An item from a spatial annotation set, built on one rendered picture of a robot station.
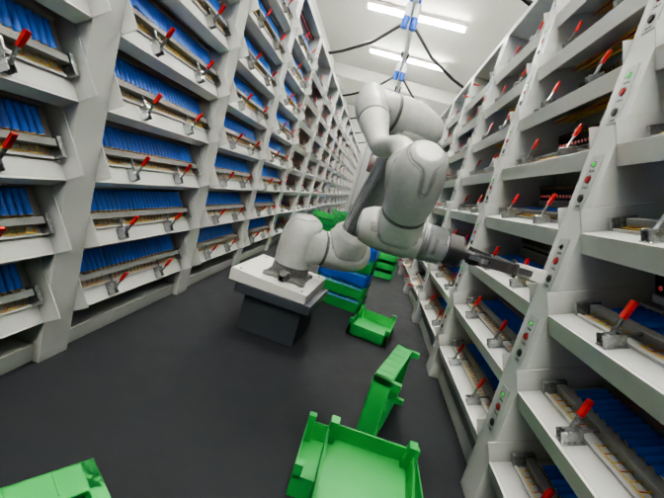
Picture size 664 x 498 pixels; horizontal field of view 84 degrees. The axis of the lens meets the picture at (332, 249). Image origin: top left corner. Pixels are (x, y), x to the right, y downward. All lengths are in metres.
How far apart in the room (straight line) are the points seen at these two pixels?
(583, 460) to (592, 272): 0.38
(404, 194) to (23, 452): 0.91
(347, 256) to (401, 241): 0.72
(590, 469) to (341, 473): 0.47
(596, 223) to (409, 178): 0.43
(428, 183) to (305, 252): 0.86
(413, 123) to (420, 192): 0.59
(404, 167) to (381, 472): 0.67
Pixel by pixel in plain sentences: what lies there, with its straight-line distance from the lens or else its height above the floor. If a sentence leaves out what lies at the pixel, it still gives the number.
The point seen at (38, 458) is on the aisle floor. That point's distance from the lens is 1.02.
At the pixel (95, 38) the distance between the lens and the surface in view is 1.15.
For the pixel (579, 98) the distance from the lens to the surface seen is 1.27.
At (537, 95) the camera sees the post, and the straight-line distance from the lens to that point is 1.70.
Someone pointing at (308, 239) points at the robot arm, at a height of 0.43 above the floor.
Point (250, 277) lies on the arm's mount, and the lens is 1.50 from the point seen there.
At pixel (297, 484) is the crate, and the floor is 0.03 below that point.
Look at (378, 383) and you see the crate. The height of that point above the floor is 0.18.
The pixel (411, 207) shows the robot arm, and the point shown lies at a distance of 0.76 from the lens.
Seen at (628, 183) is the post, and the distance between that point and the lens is 0.99.
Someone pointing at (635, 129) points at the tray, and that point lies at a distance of 1.00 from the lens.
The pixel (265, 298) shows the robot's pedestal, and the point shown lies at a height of 0.17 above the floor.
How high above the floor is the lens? 0.67
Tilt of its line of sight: 10 degrees down
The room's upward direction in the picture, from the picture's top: 16 degrees clockwise
